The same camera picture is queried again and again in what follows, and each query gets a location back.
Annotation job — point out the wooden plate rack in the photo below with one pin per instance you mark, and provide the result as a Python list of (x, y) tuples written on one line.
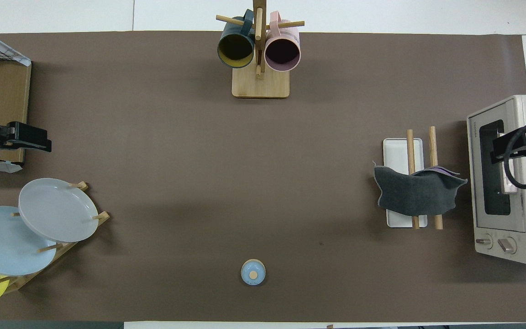
[(101, 219)]

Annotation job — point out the white towel rack wooden bars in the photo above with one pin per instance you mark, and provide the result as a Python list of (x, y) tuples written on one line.
[(397, 151)]

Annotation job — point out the wooden shelf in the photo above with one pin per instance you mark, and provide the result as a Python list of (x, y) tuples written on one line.
[(5, 91)]

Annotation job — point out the pink mug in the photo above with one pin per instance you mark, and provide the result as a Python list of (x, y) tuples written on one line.
[(282, 52)]

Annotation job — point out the grey plate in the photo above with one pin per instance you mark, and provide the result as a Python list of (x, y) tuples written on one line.
[(57, 210)]

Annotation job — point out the brown table mat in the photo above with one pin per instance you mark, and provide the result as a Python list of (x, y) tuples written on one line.
[(244, 183)]

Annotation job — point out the wooden mug tree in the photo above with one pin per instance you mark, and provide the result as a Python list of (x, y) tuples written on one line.
[(260, 84)]

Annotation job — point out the light blue plate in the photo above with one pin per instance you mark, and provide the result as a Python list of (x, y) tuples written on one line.
[(2, 242)]

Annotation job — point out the purple and grey towel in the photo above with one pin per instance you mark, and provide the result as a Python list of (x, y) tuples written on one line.
[(418, 196)]

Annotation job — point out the dark teal mug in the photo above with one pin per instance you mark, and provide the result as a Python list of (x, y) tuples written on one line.
[(235, 50)]

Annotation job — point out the blue service bell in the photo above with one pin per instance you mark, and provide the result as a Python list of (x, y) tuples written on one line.
[(253, 272)]

